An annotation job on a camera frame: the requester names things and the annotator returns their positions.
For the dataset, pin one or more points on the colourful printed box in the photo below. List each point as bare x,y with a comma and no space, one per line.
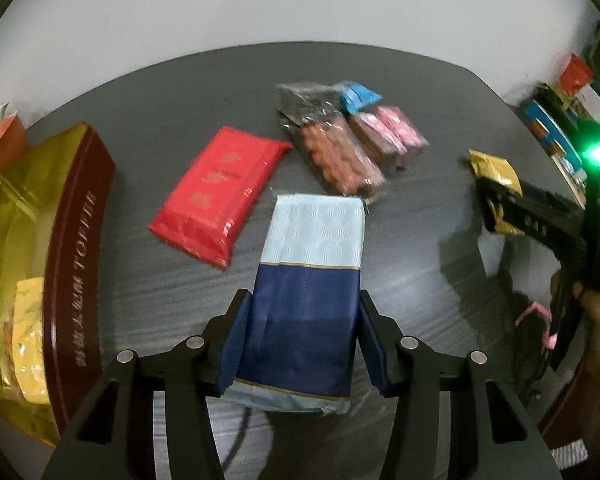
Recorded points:
550,130

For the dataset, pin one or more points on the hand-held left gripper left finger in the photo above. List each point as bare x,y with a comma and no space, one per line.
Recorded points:
232,342

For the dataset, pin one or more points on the orange lidded tea cup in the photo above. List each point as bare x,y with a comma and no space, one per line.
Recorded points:
10,142

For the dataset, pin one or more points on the dark object with pink tags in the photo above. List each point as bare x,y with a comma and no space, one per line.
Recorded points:
535,340

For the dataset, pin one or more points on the large yellow packet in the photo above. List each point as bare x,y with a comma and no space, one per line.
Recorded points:
30,340

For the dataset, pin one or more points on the clear packet of reddish snacks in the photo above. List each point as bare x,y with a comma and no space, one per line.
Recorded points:
340,160

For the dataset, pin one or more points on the red bag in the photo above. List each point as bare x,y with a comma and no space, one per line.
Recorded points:
577,75

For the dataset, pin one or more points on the gold and maroon tin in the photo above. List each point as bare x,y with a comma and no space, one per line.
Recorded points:
75,240

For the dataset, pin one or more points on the red foil packet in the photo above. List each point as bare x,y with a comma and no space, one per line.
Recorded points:
215,195

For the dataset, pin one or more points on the navy and pale blue packet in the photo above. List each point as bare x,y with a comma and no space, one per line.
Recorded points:
305,310

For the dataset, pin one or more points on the small blue snack packet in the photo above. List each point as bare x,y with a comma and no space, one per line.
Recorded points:
357,96

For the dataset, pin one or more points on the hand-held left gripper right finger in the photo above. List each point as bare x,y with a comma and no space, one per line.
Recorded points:
376,355

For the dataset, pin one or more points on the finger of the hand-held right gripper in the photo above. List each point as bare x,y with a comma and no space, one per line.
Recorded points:
535,215

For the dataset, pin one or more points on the clear packet of dark snacks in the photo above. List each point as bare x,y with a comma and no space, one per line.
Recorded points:
305,102

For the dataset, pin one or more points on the small gold foil packet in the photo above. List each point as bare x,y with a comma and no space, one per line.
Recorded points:
495,167

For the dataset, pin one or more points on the brown snack packet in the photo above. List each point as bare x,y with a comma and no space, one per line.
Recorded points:
372,137

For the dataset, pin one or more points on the pink snack packet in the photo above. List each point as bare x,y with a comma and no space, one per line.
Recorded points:
402,130

